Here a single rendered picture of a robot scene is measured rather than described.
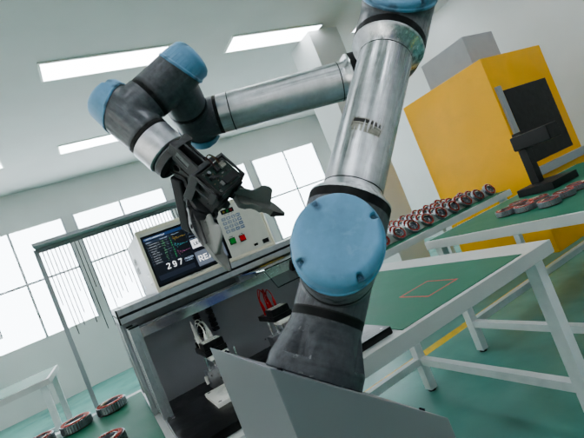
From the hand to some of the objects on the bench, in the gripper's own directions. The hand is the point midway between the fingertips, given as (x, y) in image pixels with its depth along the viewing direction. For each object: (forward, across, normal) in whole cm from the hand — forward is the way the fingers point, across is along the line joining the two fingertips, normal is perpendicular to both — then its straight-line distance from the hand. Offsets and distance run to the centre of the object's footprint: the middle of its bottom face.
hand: (258, 243), depth 68 cm
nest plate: (+20, +1, +69) cm, 72 cm away
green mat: (-4, -42, +98) cm, 106 cm away
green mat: (+46, +76, +82) cm, 121 cm away
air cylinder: (+16, +5, +82) cm, 84 cm away
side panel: (+5, -9, +110) cm, 110 cm away
